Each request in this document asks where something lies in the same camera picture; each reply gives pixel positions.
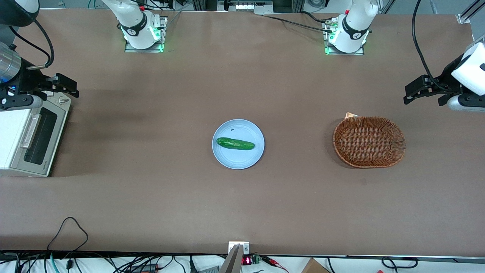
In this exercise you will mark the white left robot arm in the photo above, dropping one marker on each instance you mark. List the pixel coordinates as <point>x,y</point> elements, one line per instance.
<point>354,26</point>

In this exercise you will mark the green cucumber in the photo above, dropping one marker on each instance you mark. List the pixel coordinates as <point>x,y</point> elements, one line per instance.
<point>235,143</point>

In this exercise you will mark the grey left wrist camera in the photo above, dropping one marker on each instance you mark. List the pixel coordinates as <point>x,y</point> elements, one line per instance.
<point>466,103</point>

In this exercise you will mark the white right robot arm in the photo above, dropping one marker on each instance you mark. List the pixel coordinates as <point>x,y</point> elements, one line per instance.
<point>138,26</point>

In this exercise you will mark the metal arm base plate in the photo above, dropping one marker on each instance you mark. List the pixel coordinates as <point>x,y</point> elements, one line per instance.
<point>326,45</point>
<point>163,34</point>

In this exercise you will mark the brown oval wicker basket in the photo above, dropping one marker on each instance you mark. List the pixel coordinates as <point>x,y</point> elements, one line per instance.
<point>369,142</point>

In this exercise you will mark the aluminium frame profile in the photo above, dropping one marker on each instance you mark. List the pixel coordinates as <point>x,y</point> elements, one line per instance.
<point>468,13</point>

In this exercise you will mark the light blue round plate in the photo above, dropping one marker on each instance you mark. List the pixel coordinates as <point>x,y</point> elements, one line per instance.
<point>238,155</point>

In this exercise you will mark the brown cardboard box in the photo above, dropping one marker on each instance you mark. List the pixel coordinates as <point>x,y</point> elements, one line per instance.
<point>314,266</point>

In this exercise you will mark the grey aluminium bar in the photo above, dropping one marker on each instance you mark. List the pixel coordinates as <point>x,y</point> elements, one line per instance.
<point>232,261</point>

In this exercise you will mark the white mounting bracket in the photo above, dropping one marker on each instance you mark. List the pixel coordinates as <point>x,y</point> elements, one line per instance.
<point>245,247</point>

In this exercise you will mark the orange paper basket tag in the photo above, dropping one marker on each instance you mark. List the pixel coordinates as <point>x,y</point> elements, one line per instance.
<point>350,115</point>

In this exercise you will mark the white power strip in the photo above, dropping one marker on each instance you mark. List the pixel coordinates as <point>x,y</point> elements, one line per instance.
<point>246,7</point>

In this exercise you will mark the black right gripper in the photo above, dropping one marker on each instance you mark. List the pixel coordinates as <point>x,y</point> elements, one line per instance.
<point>27,81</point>

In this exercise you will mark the red digit display module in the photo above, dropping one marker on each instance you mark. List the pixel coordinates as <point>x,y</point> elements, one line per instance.
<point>247,260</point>

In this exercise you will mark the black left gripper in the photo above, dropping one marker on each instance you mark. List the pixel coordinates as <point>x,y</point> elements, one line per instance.
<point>446,77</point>

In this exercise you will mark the white toaster oven body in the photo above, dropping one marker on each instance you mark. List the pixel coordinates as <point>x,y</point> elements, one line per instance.
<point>7,136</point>

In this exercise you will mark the red clip leads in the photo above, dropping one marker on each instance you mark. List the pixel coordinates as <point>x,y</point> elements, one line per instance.
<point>274,262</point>

